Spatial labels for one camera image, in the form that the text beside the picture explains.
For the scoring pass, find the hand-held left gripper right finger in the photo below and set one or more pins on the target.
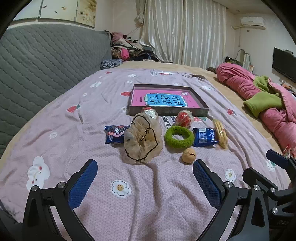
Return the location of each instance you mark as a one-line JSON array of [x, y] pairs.
[[207, 183]]

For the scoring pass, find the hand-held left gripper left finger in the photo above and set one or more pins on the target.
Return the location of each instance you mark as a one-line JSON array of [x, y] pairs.
[[83, 185]]

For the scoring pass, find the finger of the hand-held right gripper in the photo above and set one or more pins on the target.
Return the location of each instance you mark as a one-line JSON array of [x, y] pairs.
[[256, 177], [277, 158]]

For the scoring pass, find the walnut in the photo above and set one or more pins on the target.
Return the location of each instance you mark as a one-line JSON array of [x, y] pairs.
[[189, 156]]

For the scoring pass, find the blue white snack packet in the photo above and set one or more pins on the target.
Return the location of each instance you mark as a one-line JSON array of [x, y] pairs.
[[204, 138]]

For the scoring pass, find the yellow biscuit packet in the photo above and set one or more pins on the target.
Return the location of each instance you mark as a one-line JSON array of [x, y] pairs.
[[220, 134]]

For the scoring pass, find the dark blue cookie packet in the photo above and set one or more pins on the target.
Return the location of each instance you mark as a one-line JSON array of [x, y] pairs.
[[113, 135]]

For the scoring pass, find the red candy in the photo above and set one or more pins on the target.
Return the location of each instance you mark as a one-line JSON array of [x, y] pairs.
[[183, 119]]

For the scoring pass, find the beige sheer hair scrunchie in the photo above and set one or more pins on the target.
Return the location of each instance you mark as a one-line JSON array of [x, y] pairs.
[[138, 139]]

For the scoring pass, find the grey cardboard box tray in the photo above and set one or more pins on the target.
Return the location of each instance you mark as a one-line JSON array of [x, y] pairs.
[[166, 111]]

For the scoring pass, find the red white egg-shaped toy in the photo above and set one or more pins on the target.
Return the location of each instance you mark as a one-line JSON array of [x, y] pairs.
[[150, 113]]

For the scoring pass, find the pink printed bedspread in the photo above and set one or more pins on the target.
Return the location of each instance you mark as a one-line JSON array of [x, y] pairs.
[[92, 139]]

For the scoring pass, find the green fleece garment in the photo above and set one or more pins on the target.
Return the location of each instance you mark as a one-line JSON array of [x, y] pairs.
[[261, 102]]

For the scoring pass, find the pink quilt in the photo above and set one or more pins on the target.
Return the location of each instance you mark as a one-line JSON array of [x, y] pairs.
[[235, 78]]

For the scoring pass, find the black television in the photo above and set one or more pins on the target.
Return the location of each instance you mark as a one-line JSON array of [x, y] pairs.
[[284, 64]]

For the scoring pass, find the pink book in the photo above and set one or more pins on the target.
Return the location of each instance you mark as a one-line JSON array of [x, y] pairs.
[[138, 99]]

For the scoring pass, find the cluttered side table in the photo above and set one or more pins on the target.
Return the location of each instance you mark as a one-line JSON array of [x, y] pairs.
[[232, 60]]

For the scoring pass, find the blue floral cloth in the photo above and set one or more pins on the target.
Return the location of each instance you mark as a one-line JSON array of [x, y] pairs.
[[111, 63]]

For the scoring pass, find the grey quilted headboard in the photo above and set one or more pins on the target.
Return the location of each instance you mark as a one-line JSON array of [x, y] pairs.
[[34, 69]]

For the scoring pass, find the white air conditioner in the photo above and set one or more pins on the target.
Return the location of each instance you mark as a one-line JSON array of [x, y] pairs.
[[252, 22]]

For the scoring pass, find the pile of clothes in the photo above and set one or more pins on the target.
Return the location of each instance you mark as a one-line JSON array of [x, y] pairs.
[[124, 51]]

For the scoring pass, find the white curtain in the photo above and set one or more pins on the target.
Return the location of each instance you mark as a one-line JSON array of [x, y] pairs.
[[185, 34]]

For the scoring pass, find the white plush curtain tie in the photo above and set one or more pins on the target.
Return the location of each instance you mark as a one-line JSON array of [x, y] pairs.
[[139, 18]]

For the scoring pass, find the floral wall poster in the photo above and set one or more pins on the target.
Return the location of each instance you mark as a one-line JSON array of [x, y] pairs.
[[85, 11]]

